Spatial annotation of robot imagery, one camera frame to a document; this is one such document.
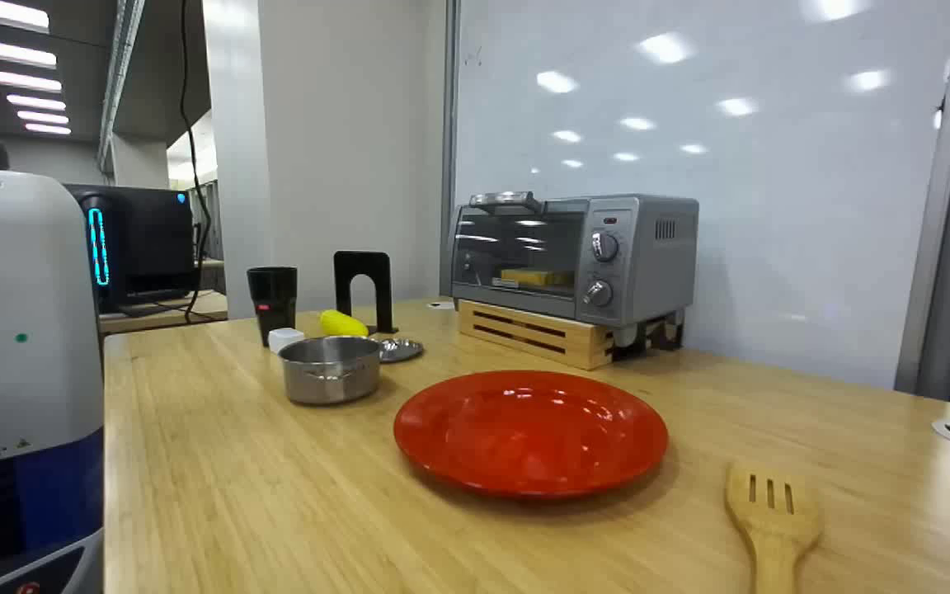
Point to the red plate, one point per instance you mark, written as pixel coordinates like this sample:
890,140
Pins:
530,435

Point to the silver toaster oven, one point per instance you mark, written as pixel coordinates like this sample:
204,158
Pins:
649,265

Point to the wooden pallet stand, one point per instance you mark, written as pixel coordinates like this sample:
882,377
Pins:
530,330

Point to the steel pot lid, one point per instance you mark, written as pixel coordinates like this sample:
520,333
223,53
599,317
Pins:
401,350

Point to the black metal bookend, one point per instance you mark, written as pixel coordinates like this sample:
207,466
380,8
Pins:
362,262

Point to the yellow toy corn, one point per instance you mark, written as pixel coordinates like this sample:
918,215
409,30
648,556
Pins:
342,326

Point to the small steel pot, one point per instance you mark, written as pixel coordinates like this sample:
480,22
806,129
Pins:
326,380

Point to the small white block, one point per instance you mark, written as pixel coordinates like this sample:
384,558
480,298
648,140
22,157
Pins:
283,339

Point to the black plastic cup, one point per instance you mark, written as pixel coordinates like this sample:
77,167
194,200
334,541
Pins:
270,290

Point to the wooden side desk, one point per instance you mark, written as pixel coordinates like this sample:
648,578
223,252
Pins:
167,316

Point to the black computer with blue light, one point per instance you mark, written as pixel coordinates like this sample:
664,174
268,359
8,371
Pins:
145,242

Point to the white glass whiteboard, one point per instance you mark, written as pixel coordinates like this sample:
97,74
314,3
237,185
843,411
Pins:
806,220

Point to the wooden slotted spatula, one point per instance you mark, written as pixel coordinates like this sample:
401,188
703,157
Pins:
771,528

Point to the white and blue device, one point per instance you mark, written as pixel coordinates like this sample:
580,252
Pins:
14,330

